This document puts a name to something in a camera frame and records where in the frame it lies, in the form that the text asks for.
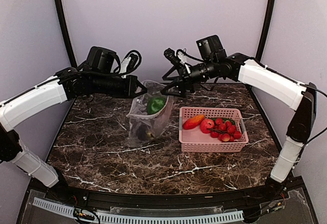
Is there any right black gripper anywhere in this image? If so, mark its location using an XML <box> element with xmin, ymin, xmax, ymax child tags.
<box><xmin>160</xmin><ymin>58</ymin><xmax>217</xmax><ymax>97</ymax></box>

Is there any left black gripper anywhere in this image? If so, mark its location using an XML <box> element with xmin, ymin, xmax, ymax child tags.
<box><xmin>91</xmin><ymin>71</ymin><xmax>148</xmax><ymax>98</ymax></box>

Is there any green bell pepper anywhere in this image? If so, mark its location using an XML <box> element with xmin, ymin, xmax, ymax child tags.
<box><xmin>147</xmin><ymin>96</ymin><xmax>166</xmax><ymax>115</ymax></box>

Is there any clear zip top bag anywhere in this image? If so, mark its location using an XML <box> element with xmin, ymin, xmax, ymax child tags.
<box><xmin>126</xmin><ymin>80</ymin><xmax>174</xmax><ymax>147</ymax></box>

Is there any purple eggplant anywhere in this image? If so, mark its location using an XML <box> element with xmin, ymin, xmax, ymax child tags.
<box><xmin>136</xmin><ymin>127</ymin><xmax>154</xmax><ymax>141</ymax></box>

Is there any red lychee bunch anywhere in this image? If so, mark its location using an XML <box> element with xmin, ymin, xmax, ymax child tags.
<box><xmin>210</xmin><ymin>117</ymin><xmax>242</xmax><ymax>142</ymax></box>

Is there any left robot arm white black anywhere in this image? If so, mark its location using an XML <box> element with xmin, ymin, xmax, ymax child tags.
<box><xmin>1</xmin><ymin>46</ymin><xmax>147</xmax><ymax>202</ymax></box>

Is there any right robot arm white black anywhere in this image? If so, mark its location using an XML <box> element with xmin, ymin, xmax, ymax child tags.
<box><xmin>161</xmin><ymin>35</ymin><xmax>317</xmax><ymax>201</ymax></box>

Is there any orange red mango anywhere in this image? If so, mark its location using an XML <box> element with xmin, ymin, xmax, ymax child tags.
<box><xmin>182</xmin><ymin>114</ymin><xmax>205</xmax><ymax>130</ymax></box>

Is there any red apple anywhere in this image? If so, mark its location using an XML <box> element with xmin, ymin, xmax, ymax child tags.
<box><xmin>200</xmin><ymin>118</ymin><xmax>216</xmax><ymax>134</ymax></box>

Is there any green cucumber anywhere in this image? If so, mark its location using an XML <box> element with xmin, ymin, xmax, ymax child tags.
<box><xmin>222</xmin><ymin>118</ymin><xmax>236</xmax><ymax>125</ymax></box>

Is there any left wiring connector board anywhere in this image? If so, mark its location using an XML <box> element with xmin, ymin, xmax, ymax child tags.
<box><xmin>73</xmin><ymin>208</ymin><xmax>96</xmax><ymax>221</ymax></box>

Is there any wiring connector board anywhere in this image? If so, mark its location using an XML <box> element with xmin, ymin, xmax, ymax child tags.
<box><xmin>73</xmin><ymin>208</ymin><xmax>96</xmax><ymax>221</ymax></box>
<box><xmin>265</xmin><ymin>198</ymin><xmax>286</xmax><ymax>213</ymax></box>

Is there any right wiring connector board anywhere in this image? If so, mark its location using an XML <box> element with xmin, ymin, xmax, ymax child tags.
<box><xmin>265</xmin><ymin>198</ymin><xmax>286</xmax><ymax>213</ymax></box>

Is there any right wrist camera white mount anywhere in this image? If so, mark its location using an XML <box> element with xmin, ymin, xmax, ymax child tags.
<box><xmin>163</xmin><ymin>48</ymin><xmax>191</xmax><ymax>72</ymax></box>

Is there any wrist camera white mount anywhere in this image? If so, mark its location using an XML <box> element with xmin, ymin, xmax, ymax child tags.
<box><xmin>119</xmin><ymin>55</ymin><xmax>131</xmax><ymax>79</ymax></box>
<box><xmin>163</xmin><ymin>48</ymin><xmax>191</xmax><ymax>72</ymax></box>

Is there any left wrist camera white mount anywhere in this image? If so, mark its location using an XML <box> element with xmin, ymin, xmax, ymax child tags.
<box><xmin>119</xmin><ymin>55</ymin><xmax>131</xmax><ymax>79</ymax></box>

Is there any left black camera cable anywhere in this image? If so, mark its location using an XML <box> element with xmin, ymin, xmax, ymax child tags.
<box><xmin>113</xmin><ymin>49</ymin><xmax>143</xmax><ymax>74</ymax></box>

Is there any right black frame post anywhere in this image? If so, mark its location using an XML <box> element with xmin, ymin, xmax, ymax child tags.
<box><xmin>255</xmin><ymin>0</ymin><xmax>275</xmax><ymax>61</ymax></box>

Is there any black frame post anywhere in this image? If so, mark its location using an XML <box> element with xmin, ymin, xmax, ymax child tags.
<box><xmin>54</xmin><ymin>0</ymin><xmax>77</xmax><ymax>67</ymax></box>
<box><xmin>255</xmin><ymin>0</ymin><xmax>275</xmax><ymax>61</ymax></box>

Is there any left black frame post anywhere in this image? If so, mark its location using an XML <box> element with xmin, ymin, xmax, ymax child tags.
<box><xmin>54</xmin><ymin>0</ymin><xmax>77</xmax><ymax>67</ymax></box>

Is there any white slotted cable duct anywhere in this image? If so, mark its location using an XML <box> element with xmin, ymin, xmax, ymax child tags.
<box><xmin>32</xmin><ymin>197</ymin><xmax>244</xmax><ymax>223</ymax></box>

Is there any black front rail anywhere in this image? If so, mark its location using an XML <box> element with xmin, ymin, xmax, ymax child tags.
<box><xmin>39</xmin><ymin>184</ymin><xmax>289</xmax><ymax>210</ymax></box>

